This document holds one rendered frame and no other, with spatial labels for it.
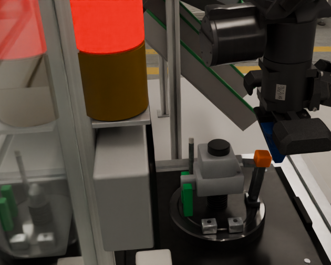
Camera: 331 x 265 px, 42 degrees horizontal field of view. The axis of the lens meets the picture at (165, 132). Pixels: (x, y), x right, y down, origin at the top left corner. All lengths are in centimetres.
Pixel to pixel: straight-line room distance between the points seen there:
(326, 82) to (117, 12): 34
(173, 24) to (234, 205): 30
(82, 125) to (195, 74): 47
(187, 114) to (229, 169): 57
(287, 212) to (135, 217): 40
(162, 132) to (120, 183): 78
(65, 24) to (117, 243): 16
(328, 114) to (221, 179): 64
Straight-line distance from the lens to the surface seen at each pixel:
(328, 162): 100
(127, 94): 30
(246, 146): 101
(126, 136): 33
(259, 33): 49
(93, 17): 28
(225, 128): 108
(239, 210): 64
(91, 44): 28
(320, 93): 55
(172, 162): 78
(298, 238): 64
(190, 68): 76
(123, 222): 31
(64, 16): 29
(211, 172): 58
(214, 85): 78
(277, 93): 54
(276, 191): 71
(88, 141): 33
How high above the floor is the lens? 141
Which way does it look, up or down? 31 degrees down
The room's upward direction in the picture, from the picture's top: 2 degrees counter-clockwise
